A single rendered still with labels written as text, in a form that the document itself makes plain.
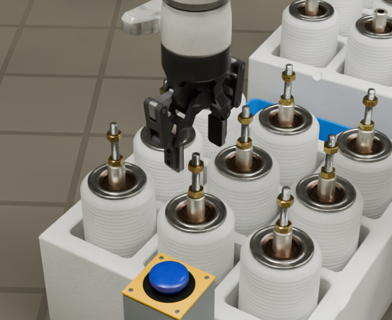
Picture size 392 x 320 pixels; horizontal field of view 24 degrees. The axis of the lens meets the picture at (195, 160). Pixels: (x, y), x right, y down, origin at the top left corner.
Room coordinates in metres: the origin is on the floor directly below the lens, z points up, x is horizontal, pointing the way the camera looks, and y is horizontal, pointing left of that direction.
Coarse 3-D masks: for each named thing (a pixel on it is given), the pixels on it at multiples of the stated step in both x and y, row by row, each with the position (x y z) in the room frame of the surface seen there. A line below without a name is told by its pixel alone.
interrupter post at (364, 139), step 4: (360, 128) 1.00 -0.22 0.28; (360, 132) 0.99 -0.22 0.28; (364, 132) 0.99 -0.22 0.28; (368, 132) 0.99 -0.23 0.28; (372, 132) 0.99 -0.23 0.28; (360, 136) 0.99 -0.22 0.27; (364, 136) 0.99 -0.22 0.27; (368, 136) 0.99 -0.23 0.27; (372, 136) 0.99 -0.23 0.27; (356, 140) 1.00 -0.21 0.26; (360, 140) 0.99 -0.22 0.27; (364, 140) 0.99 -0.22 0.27; (368, 140) 0.99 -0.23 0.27; (372, 140) 0.99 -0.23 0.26; (356, 144) 1.00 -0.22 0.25; (360, 144) 0.99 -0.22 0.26; (364, 144) 0.99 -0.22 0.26; (368, 144) 0.99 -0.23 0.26; (372, 144) 1.00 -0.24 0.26; (360, 148) 0.99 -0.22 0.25; (364, 148) 0.99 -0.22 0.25; (368, 148) 0.99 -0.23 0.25
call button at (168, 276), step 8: (160, 264) 0.69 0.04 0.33; (168, 264) 0.69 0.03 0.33; (176, 264) 0.69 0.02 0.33; (152, 272) 0.68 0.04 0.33; (160, 272) 0.68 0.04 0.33; (168, 272) 0.68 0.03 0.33; (176, 272) 0.68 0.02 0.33; (184, 272) 0.68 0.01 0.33; (152, 280) 0.67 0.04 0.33; (160, 280) 0.67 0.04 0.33; (168, 280) 0.66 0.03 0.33; (176, 280) 0.67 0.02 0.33; (184, 280) 0.67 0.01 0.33; (160, 288) 0.66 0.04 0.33; (168, 288) 0.66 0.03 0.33; (176, 288) 0.66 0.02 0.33
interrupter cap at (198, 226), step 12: (168, 204) 0.87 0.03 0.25; (180, 204) 0.87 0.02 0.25; (216, 204) 0.87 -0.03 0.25; (168, 216) 0.85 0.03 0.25; (180, 216) 0.85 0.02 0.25; (204, 216) 0.86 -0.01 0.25; (216, 216) 0.85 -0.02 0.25; (180, 228) 0.83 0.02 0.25; (192, 228) 0.83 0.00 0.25; (204, 228) 0.83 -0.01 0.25; (216, 228) 0.83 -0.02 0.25
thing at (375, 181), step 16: (336, 160) 0.98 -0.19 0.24; (352, 160) 0.97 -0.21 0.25; (384, 160) 0.97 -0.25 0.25; (352, 176) 0.96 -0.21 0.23; (368, 176) 0.95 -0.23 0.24; (384, 176) 0.96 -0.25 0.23; (368, 192) 0.95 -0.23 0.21; (384, 192) 0.96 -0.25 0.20; (368, 208) 0.95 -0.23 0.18; (384, 208) 0.97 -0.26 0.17
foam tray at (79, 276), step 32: (128, 160) 1.06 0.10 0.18; (320, 160) 1.08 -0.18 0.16; (64, 224) 0.92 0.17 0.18; (384, 224) 0.92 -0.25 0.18; (64, 256) 0.88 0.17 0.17; (96, 256) 0.86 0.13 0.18; (384, 256) 0.89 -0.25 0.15; (64, 288) 0.88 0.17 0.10; (96, 288) 0.85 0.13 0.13; (224, 288) 0.80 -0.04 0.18; (320, 288) 0.82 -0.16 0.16; (352, 288) 0.80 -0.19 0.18; (384, 288) 0.91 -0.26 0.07
